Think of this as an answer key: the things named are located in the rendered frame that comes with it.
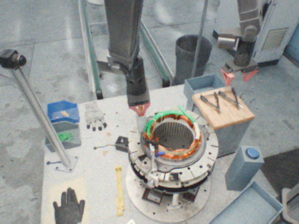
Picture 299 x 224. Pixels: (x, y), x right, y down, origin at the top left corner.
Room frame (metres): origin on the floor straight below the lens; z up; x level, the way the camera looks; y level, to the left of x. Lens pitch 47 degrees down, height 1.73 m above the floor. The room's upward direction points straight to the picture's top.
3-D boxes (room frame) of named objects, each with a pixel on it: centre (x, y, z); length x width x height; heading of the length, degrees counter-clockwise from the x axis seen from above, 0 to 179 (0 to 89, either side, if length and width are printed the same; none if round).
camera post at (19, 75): (0.54, 0.41, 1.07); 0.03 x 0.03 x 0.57; 81
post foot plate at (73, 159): (0.54, 0.41, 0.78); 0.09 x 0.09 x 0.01; 81
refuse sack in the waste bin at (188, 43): (2.07, -0.46, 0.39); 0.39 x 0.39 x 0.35
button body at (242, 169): (0.44, -0.38, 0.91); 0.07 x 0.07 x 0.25; 86
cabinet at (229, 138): (0.66, -0.32, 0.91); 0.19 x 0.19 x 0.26; 18
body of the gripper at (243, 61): (0.70, -0.35, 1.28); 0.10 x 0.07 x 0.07; 108
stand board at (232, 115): (0.66, -0.32, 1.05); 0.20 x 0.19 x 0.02; 18
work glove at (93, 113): (0.85, 0.32, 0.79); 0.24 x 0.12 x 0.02; 16
